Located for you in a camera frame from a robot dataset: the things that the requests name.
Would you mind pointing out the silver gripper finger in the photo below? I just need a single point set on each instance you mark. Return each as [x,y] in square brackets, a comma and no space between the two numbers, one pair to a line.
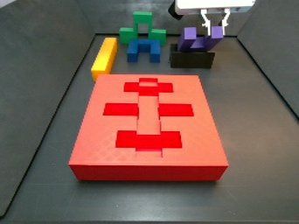
[224,20]
[207,22]

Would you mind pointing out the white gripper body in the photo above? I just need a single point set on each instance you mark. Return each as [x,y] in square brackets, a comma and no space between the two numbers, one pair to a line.
[187,7]

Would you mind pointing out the purple U-shaped block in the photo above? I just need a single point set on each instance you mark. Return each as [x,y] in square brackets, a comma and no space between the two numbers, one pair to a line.
[193,43]

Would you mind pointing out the black angle fixture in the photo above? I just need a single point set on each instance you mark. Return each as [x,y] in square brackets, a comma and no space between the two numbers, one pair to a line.
[189,59]

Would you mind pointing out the red insertion board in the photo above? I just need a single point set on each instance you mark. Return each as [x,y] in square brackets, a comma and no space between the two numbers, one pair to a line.
[148,131]

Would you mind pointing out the green stepped arch block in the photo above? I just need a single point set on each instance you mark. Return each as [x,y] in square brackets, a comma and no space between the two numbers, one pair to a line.
[141,27]

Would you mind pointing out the blue U-shaped block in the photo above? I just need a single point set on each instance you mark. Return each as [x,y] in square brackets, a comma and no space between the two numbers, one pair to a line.
[144,46]

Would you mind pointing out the yellow long block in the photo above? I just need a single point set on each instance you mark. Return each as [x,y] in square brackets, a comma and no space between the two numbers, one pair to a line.
[105,58]

